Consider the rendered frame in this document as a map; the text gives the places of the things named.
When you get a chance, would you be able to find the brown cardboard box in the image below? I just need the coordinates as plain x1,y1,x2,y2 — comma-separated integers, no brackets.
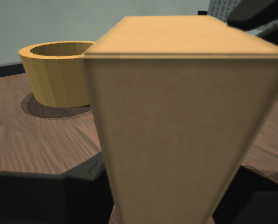
79,15,278,224

